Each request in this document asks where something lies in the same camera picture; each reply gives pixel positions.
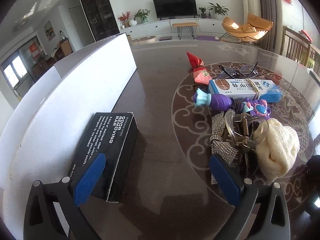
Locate blue and white box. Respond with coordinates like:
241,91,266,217
208,78,283,103

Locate round ceiling lamp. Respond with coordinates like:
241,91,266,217
14,17,29,32

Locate large leafy potted plant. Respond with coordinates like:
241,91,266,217
208,2,229,20

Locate window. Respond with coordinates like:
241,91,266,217
1,55,28,88

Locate black printed box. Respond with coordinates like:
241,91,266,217
68,112,139,203

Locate orange lounge chair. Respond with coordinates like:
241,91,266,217
220,14,274,46

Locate dark glass display cabinet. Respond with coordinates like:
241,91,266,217
76,0,120,43

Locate red window poster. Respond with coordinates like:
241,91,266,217
29,42,40,59

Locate red flowers in vase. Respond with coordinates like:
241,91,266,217
117,11,132,28

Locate rhinestone black hair bow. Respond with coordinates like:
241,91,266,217
209,112,260,186

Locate purple toy with blue frill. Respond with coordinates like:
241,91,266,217
194,89,237,111

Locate black television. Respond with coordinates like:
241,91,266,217
153,0,197,20

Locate brown wooden chair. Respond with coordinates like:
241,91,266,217
280,26,320,68

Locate black velvet scrunchie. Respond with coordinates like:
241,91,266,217
304,154,320,180

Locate purple pop fidget toy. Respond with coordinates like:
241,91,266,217
240,98,272,118

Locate framed wall painting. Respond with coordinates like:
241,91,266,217
44,20,56,42

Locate white television cabinet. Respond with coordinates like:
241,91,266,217
119,17,227,40

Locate beige curved floor board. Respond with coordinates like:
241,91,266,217
132,35,157,44

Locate black framed glasses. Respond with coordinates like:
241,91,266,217
217,61,259,80

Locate white partition board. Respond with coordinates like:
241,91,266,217
0,65,97,240
54,33,138,130

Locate red candy pouch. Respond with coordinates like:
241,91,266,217
186,52,213,85

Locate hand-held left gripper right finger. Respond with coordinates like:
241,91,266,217
209,154,291,240

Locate grey curtain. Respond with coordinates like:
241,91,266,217
257,0,283,52

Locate brown patterned desktop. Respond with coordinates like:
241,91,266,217
45,39,320,240

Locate cream knit glove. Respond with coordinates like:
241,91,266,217
255,118,300,182

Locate wooden bench with black legs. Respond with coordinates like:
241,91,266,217
172,22,199,40

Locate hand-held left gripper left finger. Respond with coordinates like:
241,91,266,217
23,152,107,240

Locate clear hair claw clip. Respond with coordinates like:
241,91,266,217
221,109,270,153

